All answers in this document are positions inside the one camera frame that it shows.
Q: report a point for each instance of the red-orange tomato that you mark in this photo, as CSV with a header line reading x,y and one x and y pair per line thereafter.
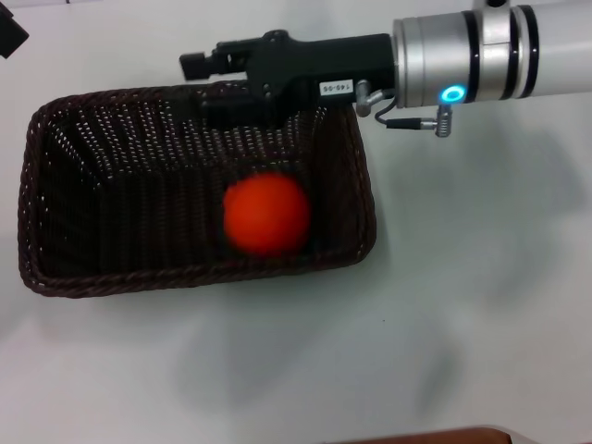
x,y
266,215

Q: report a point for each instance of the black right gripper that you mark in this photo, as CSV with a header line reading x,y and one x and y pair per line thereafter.
x,y
333,60

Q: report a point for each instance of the black woven rectangular basket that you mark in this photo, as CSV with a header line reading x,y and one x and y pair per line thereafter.
x,y
139,208

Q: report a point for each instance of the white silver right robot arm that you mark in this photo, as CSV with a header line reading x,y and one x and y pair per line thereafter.
x,y
490,55

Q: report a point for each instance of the brown rounded robot base edge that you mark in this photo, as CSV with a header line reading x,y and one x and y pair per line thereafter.
x,y
435,437

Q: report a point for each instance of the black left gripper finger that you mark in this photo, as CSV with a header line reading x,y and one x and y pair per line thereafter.
x,y
10,34

